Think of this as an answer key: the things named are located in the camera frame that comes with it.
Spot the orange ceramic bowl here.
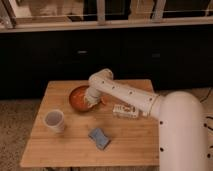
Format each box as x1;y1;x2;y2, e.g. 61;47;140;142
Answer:
69;85;92;112

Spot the white plastic cup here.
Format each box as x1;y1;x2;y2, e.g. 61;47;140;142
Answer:
43;109;65;133

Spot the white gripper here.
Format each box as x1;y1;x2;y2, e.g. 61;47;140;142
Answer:
85;86;101;108

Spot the clear plastic bottle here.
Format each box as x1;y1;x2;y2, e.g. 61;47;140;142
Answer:
113;104;146;119

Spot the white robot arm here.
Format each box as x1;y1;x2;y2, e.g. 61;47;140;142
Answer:
86;68;211;171

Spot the dark cabinet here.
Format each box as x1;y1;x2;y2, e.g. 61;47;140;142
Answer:
0;25;213;99

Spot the blue sponge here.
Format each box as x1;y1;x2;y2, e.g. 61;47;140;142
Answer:
88;128;110;150

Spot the wooden table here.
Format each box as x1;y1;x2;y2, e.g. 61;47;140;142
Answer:
20;81;159;168

